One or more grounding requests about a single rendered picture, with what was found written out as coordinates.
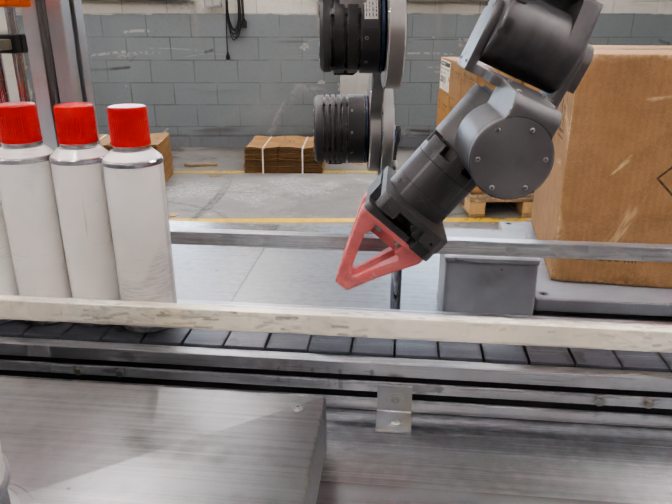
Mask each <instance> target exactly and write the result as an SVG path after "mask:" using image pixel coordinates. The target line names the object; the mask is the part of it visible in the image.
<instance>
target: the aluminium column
mask: <svg viewBox="0 0 672 504"><path fill-rule="evenodd" d="M30 1H31V6H30V7H21V13H22V19H23V25H24V31H25V35H26V39H27V46H28V55H29V61H30V68H31V74H32V80H33V86H34V92H35V98H36V104H37V110H38V116H39V122H40V128H41V134H42V138H43V140H42V141H43V144H45V145H47V146H48V147H50V148H51V149H53V150H54V151H55V150H56V149H57V148H58V147H60V144H58V142H57V139H58V138H57V132H56V125H55V119H54V112H53V106H54V105H56V104H55V97H54V90H53V83H52V75H51V68H50V61H49V54H48V47H47V41H46V34H45V28H44V21H43V15H42V8H41V2H40V0H30ZM45 4H46V11H47V18H48V24H49V31H50V37H51V44H52V51H53V57H54V64H55V70H56V77H57V84H58V90H59V97H60V103H67V102H88V103H92V105H93V106H94V114H95V121H96V128H97V135H98V139H99V132H98V124H97V117H96V109H95V102H94V94H93V87H92V79H91V71H90V64H89V56H88V49H87V41H86V34H85V26H84V19H83V11H82V3H81V0H45ZM97 144H99V145H100V139H99V140H98V141H97Z"/></svg>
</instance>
